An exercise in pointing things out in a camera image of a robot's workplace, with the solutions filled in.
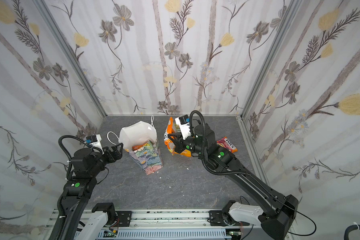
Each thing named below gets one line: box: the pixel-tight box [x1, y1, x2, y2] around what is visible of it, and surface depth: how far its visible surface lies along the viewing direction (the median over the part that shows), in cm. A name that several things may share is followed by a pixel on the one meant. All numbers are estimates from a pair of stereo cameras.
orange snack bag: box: [132, 143, 148, 151], surface depth 95 cm
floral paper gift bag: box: [118, 121, 163, 175], surface depth 84 cm
